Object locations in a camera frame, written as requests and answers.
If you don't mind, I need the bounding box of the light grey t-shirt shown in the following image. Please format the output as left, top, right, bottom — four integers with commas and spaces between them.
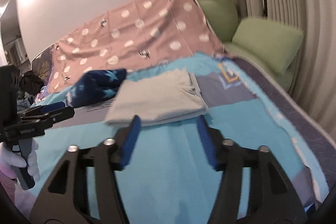
105, 68, 209, 126

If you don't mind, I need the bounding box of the pink polka dot sheet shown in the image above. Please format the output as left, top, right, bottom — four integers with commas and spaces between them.
48, 0, 224, 94

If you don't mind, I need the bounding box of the green front pillow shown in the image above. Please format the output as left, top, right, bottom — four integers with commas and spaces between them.
232, 18, 303, 75

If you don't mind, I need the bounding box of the navy star fleece blanket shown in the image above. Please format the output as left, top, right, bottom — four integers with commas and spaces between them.
66, 68, 127, 108

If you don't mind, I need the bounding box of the green pillow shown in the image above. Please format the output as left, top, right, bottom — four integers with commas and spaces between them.
232, 18, 303, 75
198, 0, 239, 43

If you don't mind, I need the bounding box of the blue grey patterned duvet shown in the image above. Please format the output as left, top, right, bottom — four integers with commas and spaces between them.
29, 54, 335, 223

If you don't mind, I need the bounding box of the black clothes pile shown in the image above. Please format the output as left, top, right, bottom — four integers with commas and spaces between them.
19, 71, 45, 104

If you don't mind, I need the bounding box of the green back pillow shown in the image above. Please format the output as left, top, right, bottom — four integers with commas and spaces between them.
198, 0, 239, 43

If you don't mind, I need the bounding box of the left white gloved hand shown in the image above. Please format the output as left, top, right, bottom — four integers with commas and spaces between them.
1, 139, 40, 181

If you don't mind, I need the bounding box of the beige curtain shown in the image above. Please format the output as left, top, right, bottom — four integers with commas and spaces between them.
239, 0, 335, 135

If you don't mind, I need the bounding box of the purple tree pattern pillow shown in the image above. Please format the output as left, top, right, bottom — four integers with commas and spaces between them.
31, 45, 54, 85

